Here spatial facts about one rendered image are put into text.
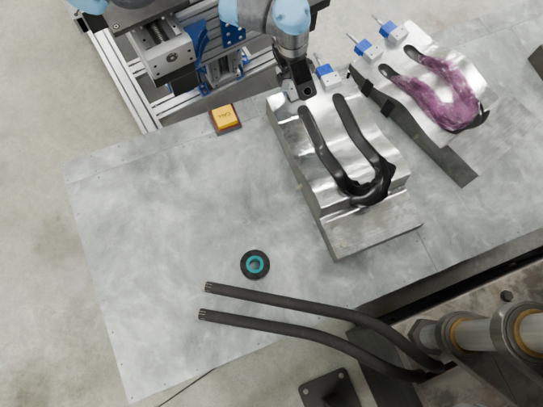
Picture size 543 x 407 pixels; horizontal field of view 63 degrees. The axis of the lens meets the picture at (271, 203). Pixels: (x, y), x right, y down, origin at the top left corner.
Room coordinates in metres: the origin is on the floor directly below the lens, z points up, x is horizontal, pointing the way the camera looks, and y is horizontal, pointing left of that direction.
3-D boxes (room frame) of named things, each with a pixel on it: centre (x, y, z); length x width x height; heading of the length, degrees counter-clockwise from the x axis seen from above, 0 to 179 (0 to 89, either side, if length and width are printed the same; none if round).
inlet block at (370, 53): (0.89, -0.25, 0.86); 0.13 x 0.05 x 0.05; 43
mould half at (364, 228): (0.50, -0.19, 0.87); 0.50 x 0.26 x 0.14; 26
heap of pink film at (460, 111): (0.73, -0.47, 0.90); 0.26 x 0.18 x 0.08; 43
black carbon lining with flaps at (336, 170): (0.52, -0.19, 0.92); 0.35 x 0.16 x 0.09; 26
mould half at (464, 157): (0.74, -0.48, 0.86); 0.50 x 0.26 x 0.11; 43
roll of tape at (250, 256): (0.20, 0.03, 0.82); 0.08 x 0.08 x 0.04
